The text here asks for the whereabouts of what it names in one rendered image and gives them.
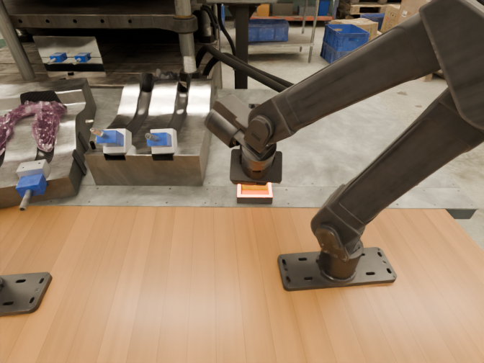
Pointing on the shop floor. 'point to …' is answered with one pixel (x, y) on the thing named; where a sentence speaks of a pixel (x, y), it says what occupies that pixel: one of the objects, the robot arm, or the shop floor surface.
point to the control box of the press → (245, 8)
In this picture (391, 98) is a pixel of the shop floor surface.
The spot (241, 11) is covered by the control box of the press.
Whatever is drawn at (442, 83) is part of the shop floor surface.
